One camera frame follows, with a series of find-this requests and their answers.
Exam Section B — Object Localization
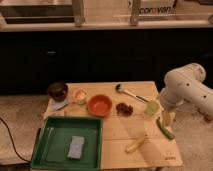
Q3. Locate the yellow banana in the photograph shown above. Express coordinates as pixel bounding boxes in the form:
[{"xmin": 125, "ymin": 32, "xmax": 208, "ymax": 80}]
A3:
[{"xmin": 125, "ymin": 135, "xmax": 147, "ymax": 153}]

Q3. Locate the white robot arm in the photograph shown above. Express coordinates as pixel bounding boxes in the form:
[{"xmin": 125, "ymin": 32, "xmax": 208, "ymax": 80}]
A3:
[{"xmin": 159, "ymin": 63, "xmax": 213, "ymax": 126}]

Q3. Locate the red bowl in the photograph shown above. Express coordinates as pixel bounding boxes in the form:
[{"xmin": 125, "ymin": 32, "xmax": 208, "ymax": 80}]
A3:
[{"xmin": 87, "ymin": 94, "xmax": 112, "ymax": 117}]

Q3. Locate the dark brown bowl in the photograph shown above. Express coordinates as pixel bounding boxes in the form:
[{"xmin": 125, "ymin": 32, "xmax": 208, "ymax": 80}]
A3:
[{"xmin": 47, "ymin": 82, "xmax": 68, "ymax": 102}]

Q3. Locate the green cup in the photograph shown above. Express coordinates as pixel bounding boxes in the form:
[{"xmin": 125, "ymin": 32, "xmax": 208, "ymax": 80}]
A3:
[{"xmin": 145, "ymin": 101, "xmax": 159, "ymax": 116}]

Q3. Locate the green cucumber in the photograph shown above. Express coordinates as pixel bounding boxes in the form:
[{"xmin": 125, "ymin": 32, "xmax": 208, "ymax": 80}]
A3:
[{"xmin": 156, "ymin": 117, "xmax": 175, "ymax": 140}]

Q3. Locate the brown dried fruit pile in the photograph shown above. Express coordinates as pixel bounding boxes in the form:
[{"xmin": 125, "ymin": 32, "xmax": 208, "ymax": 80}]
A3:
[{"xmin": 116, "ymin": 103, "xmax": 133, "ymax": 116}]

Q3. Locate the small glass with orange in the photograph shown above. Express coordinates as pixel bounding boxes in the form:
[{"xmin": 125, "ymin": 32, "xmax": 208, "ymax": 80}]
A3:
[{"xmin": 72, "ymin": 89, "xmax": 87, "ymax": 104}]

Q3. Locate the blue sponge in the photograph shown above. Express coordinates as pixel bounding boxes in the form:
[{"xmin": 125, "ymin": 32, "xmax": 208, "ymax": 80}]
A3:
[{"xmin": 67, "ymin": 136, "xmax": 85, "ymax": 159}]

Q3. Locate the green plastic tray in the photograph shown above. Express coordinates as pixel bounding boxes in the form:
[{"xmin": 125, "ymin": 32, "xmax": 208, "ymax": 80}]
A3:
[{"xmin": 31, "ymin": 116, "xmax": 103, "ymax": 171}]

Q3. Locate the white caravan box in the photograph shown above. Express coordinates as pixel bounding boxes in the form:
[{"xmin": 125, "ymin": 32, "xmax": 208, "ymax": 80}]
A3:
[{"xmin": 139, "ymin": 0, "xmax": 175, "ymax": 15}]

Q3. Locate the knife on cloth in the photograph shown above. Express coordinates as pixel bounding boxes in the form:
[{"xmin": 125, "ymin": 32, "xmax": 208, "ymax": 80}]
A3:
[{"xmin": 43, "ymin": 98, "xmax": 69, "ymax": 119}]

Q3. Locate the black handled brush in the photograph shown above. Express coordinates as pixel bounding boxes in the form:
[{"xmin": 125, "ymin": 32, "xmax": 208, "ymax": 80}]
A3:
[{"xmin": 115, "ymin": 84, "xmax": 148, "ymax": 103}]

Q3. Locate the black cable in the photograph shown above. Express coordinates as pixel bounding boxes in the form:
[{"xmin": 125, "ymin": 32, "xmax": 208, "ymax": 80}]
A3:
[{"xmin": 0, "ymin": 117, "xmax": 32, "ymax": 164}]

